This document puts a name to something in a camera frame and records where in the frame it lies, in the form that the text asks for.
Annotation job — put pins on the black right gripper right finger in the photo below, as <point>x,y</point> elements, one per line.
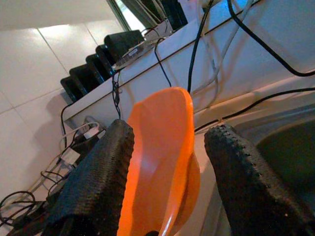
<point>246,196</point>

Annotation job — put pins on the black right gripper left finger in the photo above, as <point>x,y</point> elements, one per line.
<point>98,186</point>

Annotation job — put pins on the orange plastic bowl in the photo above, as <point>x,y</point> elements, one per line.
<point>160,147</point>

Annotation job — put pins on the white power adapter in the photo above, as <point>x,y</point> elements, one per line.
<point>70,156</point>

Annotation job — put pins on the black power strip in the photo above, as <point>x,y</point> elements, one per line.
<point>82,147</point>

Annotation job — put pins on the white charger plug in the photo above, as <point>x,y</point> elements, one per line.
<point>93,132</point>

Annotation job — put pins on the orange plastic plate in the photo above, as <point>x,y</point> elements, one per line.
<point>192,186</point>

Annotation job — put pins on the stainless steel sink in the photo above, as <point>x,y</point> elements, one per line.
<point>290,152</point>

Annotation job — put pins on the black box charger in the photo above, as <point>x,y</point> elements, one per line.
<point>104,57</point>
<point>85,78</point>
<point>97,66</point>
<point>123,44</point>
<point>71,89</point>

